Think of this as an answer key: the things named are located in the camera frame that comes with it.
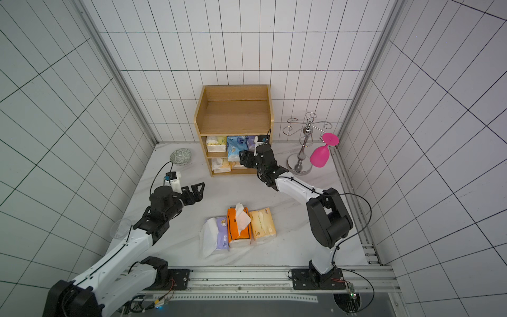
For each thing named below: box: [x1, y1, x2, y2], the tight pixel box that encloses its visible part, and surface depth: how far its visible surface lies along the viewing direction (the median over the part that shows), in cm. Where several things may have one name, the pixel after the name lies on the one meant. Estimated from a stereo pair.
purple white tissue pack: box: [199, 216, 230, 259], surface depth 80 cm
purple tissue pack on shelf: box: [246, 135, 256, 152], surface depth 94 cm
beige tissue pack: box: [248, 207, 277, 242], surface depth 83 cm
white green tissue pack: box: [205, 136, 228, 153], surface depth 92 cm
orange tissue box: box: [226, 202, 252, 243], surface depth 82 cm
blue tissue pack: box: [227, 135, 249, 162], surface depth 91 cm
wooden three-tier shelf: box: [194, 84, 274, 177], surface depth 93 cm
